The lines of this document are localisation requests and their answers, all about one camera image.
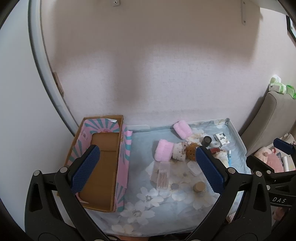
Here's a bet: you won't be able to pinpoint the clear cotton swab box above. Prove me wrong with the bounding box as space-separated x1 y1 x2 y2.
157 162 171 190

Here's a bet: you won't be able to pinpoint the brown fuzzy sock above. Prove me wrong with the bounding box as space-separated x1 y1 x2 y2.
186 143 200 161

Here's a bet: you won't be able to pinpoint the blue cream tube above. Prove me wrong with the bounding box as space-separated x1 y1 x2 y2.
227 150 232 167

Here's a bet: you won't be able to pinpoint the black round jar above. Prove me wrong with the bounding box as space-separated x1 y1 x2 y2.
201 136 212 147

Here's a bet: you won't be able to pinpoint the clear tape roll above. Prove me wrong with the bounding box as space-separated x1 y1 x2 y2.
209 141 221 148

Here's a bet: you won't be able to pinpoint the pink fluffy sock back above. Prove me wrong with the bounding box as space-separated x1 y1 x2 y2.
173 120 193 140

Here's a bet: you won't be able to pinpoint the pink fluffy sock front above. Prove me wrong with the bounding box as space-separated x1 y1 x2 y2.
154 139 174 162

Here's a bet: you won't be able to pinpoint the pink fluffy sock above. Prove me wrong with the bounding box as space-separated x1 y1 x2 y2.
173 120 193 140
154 139 174 162

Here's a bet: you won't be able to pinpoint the dark red lipstick box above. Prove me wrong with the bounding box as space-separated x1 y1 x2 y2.
209 148 220 154

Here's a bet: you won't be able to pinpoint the kraft paper tape roll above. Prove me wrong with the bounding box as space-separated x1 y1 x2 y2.
193 181 206 193

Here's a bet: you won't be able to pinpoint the pink plush toy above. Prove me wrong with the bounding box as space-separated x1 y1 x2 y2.
254 147 284 173

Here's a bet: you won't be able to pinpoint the white earphone case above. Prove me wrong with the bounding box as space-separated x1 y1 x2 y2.
187 161 202 176

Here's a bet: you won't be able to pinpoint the pink teal cardboard box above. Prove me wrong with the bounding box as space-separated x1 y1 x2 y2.
65 115 132 212

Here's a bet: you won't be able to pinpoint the framed picture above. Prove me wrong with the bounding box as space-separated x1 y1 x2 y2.
286 16 296 40

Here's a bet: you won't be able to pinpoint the white tissue pack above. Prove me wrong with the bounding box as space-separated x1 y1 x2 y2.
214 132 230 147

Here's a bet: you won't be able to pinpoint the green white packets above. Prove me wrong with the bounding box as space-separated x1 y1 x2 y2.
268 75 296 99

